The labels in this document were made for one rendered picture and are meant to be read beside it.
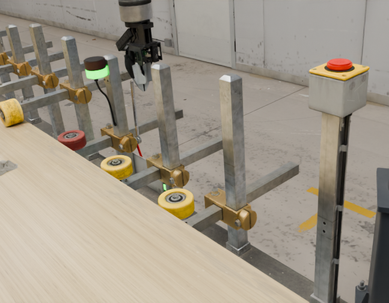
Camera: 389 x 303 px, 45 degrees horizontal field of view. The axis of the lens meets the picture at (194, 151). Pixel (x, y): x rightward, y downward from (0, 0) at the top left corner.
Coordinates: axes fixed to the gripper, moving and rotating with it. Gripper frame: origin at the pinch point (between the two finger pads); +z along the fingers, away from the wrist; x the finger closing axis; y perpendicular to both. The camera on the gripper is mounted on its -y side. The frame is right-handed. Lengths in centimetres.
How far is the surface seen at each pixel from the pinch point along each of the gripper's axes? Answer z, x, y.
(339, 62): -22, -8, 73
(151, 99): 101, 146, -218
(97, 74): -7.4, -13.8, -0.2
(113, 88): -1.9, -9.1, -1.2
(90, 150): 16.5, -18.0, -5.5
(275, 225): 101, 78, -15
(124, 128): 11.7, -7.7, -1.2
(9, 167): 10.1, -43.4, -1.1
